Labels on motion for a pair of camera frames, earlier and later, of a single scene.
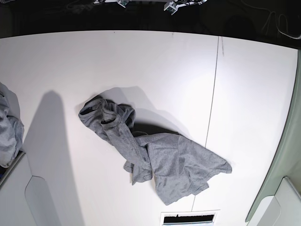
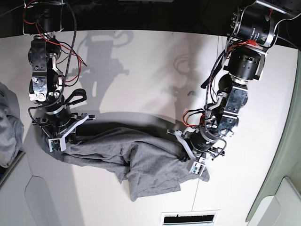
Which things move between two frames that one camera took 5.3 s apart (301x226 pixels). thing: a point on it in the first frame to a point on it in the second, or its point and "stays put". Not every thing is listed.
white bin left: [25, 200] stays put
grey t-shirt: [180, 167] to [150, 164]
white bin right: [279, 203] stays put
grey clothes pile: [11, 125] stays put
